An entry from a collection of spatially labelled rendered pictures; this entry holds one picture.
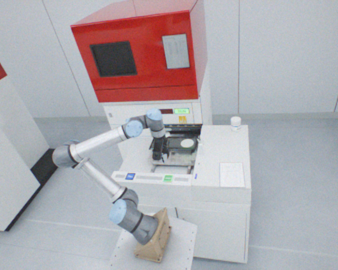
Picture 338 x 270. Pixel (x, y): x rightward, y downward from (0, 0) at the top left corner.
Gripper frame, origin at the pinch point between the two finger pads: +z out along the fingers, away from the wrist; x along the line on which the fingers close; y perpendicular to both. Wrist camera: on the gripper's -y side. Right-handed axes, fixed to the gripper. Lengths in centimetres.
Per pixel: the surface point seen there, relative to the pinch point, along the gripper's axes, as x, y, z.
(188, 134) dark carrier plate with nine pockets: -4, 54, 21
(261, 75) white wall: -71, 207, 44
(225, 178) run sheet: -35.1, 2.9, 13.8
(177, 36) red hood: -6, 53, -57
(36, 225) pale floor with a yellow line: 165, 11, 111
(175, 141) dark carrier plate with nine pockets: 5, 45, 21
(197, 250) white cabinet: -12, -4, 91
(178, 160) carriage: -0.9, 25.5, 22.7
